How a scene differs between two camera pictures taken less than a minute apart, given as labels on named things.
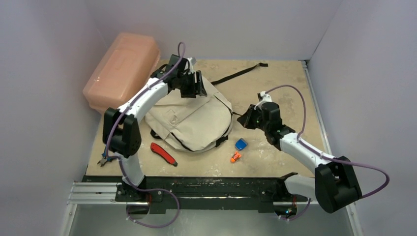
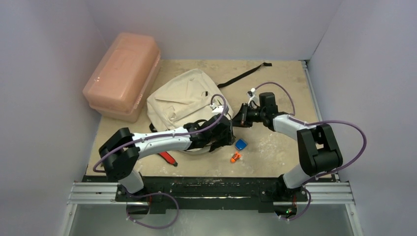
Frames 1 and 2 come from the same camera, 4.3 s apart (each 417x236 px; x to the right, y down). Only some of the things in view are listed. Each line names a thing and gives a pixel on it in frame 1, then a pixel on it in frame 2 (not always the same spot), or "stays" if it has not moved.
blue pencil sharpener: (240, 144) stays
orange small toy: (235, 157) stays
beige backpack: (193, 124) stays
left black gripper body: (187, 85) to (223, 139)
